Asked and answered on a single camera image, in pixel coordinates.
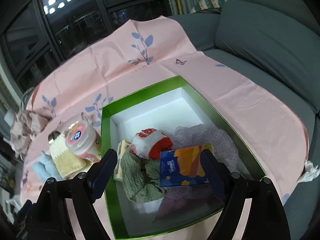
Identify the light blue plush toy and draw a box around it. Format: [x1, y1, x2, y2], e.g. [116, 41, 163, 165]
[32, 151, 63, 183]

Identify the beige white knitted cloth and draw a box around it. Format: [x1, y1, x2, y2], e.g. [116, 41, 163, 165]
[49, 133, 86, 179]

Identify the purple cloth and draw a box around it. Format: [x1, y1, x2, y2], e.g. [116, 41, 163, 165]
[155, 124, 239, 222]

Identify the blue orange tissue pack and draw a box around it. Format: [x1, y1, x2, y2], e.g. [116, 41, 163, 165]
[159, 144, 214, 187]

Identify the green towel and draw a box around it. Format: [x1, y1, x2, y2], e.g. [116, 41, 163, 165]
[121, 152, 165, 203]

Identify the cream tissue pack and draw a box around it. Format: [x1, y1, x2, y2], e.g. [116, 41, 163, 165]
[113, 140, 131, 182]

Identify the red white knitted cloth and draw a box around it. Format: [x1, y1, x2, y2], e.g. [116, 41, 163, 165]
[130, 128, 173, 160]

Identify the glass bottle steel cap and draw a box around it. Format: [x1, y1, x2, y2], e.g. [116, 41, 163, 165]
[48, 130, 61, 145]

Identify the pink gum container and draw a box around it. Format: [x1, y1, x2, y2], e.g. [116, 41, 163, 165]
[66, 120, 101, 163]

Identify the crumpled beige fabric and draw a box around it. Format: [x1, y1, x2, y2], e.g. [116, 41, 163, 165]
[10, 110, 49, 158]

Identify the green cardboard box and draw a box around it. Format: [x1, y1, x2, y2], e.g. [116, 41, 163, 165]
[101, 76, 266, 239]

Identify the grey sofa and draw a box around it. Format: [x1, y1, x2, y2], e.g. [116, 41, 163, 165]
[167, 0, 320, 240]

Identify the pink printed tablecloth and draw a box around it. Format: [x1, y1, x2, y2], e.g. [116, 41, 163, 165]
[21, 17, 309, 203]

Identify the striped cushion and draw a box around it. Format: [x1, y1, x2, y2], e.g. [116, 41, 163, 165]
[190, 0, 229, 14]

